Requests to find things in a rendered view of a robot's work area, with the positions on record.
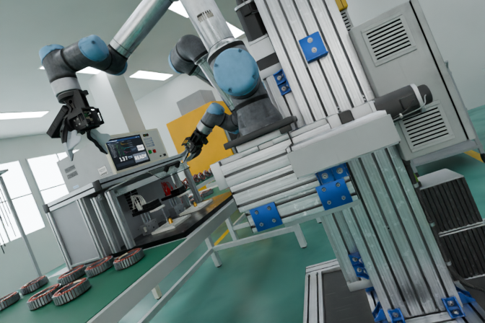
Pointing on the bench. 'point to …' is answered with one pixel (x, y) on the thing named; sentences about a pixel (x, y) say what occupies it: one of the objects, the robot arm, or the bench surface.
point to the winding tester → (81, 162)
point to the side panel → (75, 235)
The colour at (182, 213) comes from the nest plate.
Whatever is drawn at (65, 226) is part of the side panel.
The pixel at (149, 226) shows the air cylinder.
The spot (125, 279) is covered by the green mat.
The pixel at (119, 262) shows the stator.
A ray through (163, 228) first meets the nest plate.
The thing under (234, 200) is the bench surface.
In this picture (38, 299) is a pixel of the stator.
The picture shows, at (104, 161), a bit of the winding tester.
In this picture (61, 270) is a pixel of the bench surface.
